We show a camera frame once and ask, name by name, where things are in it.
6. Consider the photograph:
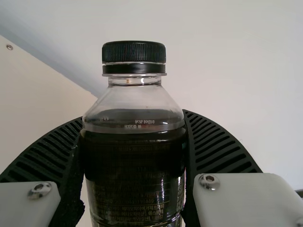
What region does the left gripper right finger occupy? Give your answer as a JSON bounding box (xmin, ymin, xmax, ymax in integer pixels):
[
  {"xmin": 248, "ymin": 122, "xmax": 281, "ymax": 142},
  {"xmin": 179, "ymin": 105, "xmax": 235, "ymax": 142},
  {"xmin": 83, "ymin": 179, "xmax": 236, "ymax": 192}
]
[{"xmin": 180, "ymin": 109, "xmax": 303, "ymax": 227}]

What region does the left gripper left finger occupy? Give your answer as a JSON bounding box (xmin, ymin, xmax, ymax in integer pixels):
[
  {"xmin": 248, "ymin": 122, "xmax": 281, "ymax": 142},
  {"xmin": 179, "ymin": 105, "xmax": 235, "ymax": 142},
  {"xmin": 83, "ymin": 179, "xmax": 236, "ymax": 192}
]
[{"xmin": 0, "ymin": 116, "xmax": 86, "ymax": 227}]

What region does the dark coffee bottle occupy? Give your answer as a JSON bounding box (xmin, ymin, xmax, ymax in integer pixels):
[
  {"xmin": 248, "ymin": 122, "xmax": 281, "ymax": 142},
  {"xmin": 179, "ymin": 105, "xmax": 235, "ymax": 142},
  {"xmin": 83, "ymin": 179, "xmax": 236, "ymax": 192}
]
[{"xmin": 79, "ymin": 40, "xmax": 188, "ymax": 227}]

